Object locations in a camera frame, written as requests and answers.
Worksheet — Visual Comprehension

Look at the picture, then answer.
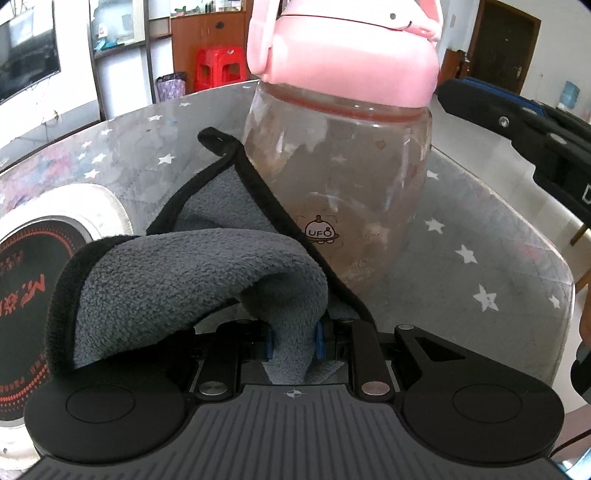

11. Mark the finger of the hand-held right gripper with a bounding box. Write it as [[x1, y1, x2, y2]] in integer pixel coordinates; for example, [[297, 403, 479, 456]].
[[462, 77, 563, 120], [436, 79, 573, 155]]

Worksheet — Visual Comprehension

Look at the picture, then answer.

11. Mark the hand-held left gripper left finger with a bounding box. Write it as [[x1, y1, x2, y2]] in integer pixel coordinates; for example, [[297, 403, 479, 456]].
[[187, 318, 274, 400]]

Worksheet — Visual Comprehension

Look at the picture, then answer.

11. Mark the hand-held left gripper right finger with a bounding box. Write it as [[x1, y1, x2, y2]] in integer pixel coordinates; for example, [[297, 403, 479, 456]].
[[315, 318, 466, 398]]

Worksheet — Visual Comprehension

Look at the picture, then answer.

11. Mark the grey cleaning cloth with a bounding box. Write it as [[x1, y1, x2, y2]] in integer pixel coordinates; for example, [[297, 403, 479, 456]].
[[45, 127, 377, 386]]

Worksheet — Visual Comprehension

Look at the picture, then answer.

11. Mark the clear bottle with pink lid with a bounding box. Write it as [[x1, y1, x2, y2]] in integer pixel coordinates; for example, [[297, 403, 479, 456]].
[[243, 0, 444, 296]]

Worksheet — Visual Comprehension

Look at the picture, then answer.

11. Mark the dark wooden door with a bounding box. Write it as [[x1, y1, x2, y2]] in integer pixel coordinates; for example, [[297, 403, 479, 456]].
[[466, 0, 541, 95]]

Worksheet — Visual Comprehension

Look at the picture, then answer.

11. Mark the blue water jug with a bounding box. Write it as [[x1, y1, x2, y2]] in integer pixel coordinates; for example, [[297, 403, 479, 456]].
[[560, 80, 581, 109]]

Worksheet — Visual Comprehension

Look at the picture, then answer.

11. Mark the round black induction cooker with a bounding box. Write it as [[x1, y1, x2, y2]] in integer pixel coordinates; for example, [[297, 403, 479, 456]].
[[0, 184, 134, 462]]

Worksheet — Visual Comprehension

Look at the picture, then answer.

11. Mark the red plastic stool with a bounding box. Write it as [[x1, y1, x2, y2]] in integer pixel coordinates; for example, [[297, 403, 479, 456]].
[[193, 45, 247, 92]]

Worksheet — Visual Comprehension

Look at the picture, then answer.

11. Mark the purple waste bin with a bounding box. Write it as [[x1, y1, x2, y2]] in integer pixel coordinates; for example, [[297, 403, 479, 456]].
[[156, 71, 188, 103]]

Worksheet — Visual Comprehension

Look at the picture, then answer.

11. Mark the brown wooden cabinet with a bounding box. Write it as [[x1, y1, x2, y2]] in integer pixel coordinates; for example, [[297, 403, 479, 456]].
[[170, 0, 254, 84]]

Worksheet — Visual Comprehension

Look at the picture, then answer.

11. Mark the glass display cabinet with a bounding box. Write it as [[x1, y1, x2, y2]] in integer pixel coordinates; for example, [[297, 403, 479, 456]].
[[88, 0, 171, 121]]

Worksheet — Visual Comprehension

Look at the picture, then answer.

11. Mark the wall-mounted black television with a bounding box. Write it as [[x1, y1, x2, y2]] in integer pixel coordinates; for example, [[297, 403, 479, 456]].
[[0, 9, 62, 104]]

